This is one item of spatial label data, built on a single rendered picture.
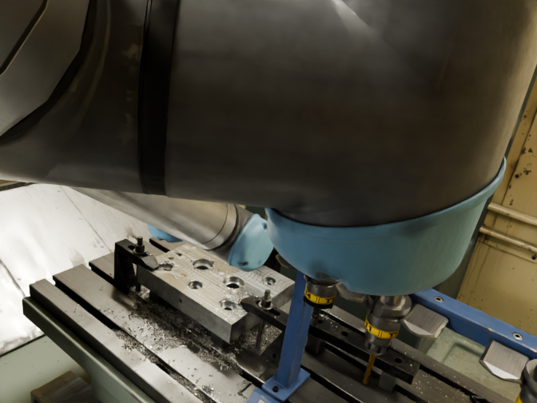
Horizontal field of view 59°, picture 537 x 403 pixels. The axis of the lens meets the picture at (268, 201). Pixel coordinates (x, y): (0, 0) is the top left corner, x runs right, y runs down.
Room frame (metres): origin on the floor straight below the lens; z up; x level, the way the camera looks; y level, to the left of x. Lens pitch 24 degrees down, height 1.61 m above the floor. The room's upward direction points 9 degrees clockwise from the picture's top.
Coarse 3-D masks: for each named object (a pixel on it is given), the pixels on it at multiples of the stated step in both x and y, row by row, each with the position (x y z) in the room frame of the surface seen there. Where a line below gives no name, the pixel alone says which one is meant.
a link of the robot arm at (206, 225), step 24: (96, 192) 0.39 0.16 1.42; (120, 192) 0.40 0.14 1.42; (144, 216) 0.44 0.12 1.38; (168, 216) 0.45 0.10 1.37; (192, 216) 0.47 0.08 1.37; (216, 216) 0.50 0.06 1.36; (240, 216) 0.55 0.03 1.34; (192, 240) 0.50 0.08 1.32; (216, 240) 0.51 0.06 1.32; (240, 240) 0.53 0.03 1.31; (264, 240) 0.55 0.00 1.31; (240, 264) 0.53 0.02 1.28
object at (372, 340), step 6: (366, 336) 0.60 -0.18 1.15; (372, 336) 0.58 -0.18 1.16; (366, 342) 0.59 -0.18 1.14; (372, 342) 0.58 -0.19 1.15; (378, 342) 0.58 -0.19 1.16; (384, 342) 0.58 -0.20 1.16; (390, 342) 0.59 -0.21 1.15; (372, 348) 0.58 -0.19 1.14; (378, 348) 0.58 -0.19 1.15; (384, 348) 0.58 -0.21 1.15; (372, 354) 0.59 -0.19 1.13; (378, 354) 0.58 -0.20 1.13
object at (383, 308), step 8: (368, 296) 0.59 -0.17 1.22; (408, 296) 0.61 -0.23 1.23; (368, 304) 0.60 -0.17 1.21; (376, 304) 0.58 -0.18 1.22; (384, 304) 0.58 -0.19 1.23; (408, 304) 0.59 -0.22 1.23; (368, 312) 0.58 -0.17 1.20; (376, 312) 0.58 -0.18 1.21; (384, 312) 0.57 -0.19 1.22; (392, 312) 0.57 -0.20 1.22; (400, 312) 0.57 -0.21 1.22; (384, 320) 0.57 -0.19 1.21; (392, 320) 0.57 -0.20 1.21
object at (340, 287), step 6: (336, 282) 0.63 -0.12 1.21; (336, 288) 0.61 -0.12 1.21; (342, 288) 0.61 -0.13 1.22; (342, 294) 0.60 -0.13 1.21; (348, 294) 0.60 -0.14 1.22; (354, 294) 0.60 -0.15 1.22; (360, 294) 0.61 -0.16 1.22; (366, 294) 0.61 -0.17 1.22; (354, 300) 0.59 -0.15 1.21; (360, 300) 0.59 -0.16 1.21
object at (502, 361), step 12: (492, 348) 0.53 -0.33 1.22; (504, 348) 0.53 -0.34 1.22; (480, 360) 0.50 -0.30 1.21; (492, 360) 0.50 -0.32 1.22; (504, 360) 0.51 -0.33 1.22; (516, 360) 0.51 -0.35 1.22; (528, 360) 0.51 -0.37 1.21; (492, 372) 0.48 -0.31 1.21; (504, 372) 0.48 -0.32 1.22; (516, 372) 0.49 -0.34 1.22
